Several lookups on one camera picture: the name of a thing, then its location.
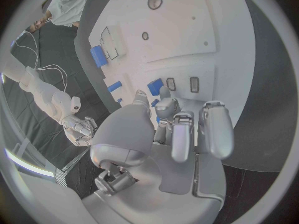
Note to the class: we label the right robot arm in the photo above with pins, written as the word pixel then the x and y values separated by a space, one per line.
pixel 42 89

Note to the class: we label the white task board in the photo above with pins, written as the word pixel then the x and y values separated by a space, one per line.
pixel 177 46

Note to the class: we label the blue block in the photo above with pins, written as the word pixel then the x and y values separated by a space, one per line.
pixel 154 87

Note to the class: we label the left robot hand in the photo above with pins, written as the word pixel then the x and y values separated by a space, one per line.
pixel 163 171

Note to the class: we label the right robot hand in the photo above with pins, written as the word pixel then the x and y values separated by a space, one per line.
pixel 78 127

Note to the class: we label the person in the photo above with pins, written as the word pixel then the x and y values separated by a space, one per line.
pixel 67 7

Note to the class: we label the small blue peg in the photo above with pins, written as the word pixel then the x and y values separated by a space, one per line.
pixel 158 119
pixel 154 103
pixel 119 100

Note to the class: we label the blue fat cylinder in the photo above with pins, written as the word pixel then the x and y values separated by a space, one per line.
pixel 98 56

